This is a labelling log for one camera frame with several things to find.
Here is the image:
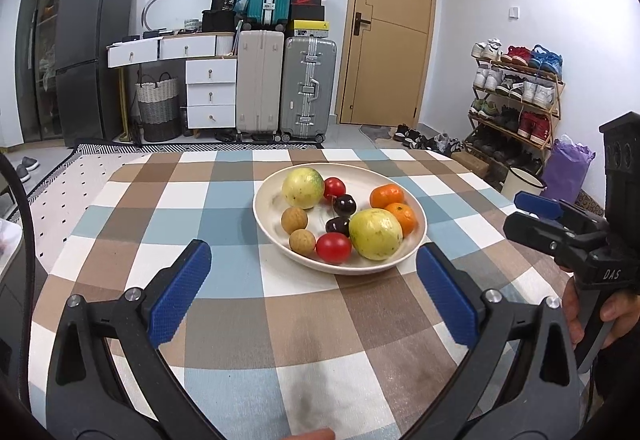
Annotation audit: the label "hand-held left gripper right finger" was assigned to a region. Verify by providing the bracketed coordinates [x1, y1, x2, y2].
[400, 243, 583, 440]

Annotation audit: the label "beige suitcase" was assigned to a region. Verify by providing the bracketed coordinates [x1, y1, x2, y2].
[235, 30, 285, 141]

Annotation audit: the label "black cable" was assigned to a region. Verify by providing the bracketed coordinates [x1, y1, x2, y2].
[0, 152, 33, 403]

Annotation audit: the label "silver suitcase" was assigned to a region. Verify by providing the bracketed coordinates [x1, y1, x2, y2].
[279, 36, 337, 144]

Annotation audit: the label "pile of dark shoes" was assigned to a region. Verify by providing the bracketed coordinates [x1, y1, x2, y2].
[392, 122, 466, 155]

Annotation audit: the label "person's right hand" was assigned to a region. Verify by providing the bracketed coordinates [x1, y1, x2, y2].
[561, 280, 640, 351]

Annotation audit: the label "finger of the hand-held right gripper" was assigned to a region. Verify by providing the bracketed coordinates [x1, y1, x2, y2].
[502, 212, 577, 271]
[514, 191, 609, 235]

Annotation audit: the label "wooden shoe rack with shoes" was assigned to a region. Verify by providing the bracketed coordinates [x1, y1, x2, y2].
[469, 38, 565, 175]

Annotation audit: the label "person's right forearm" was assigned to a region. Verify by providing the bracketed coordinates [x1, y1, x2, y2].
[590, 332, 640, 423]

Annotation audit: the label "white drawer dresser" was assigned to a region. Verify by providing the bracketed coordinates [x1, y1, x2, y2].
[106, 32, 238, 131]

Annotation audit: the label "small red tomato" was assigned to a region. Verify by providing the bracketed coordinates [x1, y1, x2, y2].
[322, 177, 347, 201]

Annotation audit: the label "brown patterned mat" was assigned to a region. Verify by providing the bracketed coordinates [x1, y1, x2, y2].
[575, 190, 606, 217]

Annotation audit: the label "black bag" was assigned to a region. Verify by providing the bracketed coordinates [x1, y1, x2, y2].
[201, 8, 237, 33]

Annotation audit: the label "glass door cabinet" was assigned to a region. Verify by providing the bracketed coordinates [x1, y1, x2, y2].
[15, 0, 86, 143]

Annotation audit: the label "woven laundry basket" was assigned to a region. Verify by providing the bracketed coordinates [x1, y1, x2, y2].
[135, 74, 181, 143]

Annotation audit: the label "stack of shoe boxes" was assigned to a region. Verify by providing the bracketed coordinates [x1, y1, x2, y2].
[287, 0, 331, 39]

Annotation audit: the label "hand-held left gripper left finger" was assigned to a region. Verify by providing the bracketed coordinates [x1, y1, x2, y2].
[46, 240, 226, 440]

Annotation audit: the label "greenish yellow guava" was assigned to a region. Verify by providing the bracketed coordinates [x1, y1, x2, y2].
[281, 167, 326, 211]

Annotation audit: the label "brown cardboard box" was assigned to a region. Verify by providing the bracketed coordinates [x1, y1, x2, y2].
[450, 151, 491, 178]

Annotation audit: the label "white round plate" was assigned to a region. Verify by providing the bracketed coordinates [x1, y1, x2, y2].
[252, 163, 427, 275]

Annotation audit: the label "large red tomato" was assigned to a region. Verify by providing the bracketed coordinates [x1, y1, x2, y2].
[315, 233, 353, 265]

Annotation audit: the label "dark cherry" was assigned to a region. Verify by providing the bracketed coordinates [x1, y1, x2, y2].
[332, 194, 358, 217]
[325, 216, 352, 237]

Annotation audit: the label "arched mirror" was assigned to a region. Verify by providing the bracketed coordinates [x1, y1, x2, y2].
[141, 0, 215, 36]

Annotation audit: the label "brown longan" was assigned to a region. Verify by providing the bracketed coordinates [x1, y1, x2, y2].
[280, 207, 309, 236]
[288, 229, 317, 257]

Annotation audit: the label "dark grey refrigerator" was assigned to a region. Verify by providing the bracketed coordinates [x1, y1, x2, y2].
[54, 0, 137, 148]

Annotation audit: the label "wooden door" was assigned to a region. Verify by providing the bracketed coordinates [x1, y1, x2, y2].
[334, 0, 440, 127]

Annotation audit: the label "grey slippers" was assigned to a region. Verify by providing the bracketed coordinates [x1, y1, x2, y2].
[15, 157, 41, 183]

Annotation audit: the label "white enamel bucket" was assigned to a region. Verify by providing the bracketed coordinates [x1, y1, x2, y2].
[500, 167, 547, 208]

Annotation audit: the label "orange mandarin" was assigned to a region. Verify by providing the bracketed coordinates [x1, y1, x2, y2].
[384, 202, 417, 237]
[369, 184, 405, 209]

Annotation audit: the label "purple bag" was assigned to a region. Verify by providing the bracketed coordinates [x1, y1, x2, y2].
[540, 135, 596, 205]

